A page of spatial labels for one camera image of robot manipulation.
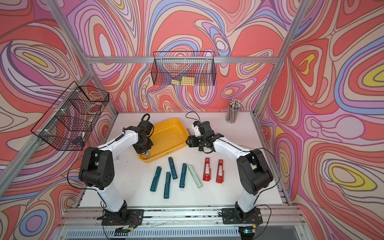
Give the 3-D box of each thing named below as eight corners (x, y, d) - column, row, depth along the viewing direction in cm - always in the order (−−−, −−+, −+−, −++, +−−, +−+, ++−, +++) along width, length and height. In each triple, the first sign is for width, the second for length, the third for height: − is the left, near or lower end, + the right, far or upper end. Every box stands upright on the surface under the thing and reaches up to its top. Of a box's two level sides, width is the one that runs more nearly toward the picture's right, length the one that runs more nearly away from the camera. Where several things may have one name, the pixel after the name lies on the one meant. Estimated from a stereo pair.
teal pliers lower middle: (164, 198, 81) (163, 197, 79) (167, 173, 90) (166, 172, 88) (168, 198, 81) (167, 197, 79) (171, 173, 90) (170, 172, 88)
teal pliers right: (179, 188, 84) (179, 186, 82) (182, 165, 93) (182, 163, 91) (184, 188, 84) (184, 186, 82) (186, 165, 93) (186, 163, 91)
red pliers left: (203, 181, 87) (203, 179, 85) (202, 159, 96) (202, 157, 94) (211, 181, 87) (212, 179, 85) (209, 159, 96) (210, 157, 94)
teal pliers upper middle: (173, 180, 87) (172, 178, 85) (168, 159, 95) (167, 157, 94) (178, 178, 87) (178, 177, 86) (173, 157, 96) (172, 156, 94)
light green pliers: (198, 189, 84) (198, 187, 82) (186, 168, 92) (186, 166, 90) (203, 186, 85) (203, 184, 83) (191, 165, 93) (191, 163, 91)
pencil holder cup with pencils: (226, 123, 115) (230, 105, 101) (224, 116, 120) (229, 98, 105) (236, 123, 115) (242, 105, 101) (234, 116, 120) (240, 98, 105)
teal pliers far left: (150, 191, 83) (149, 190, 81) (158, 168, 92) (157, 166, 90) (155, 192, 83) (154, 190, 81) (162, 168, 92) (161, 167, 90)
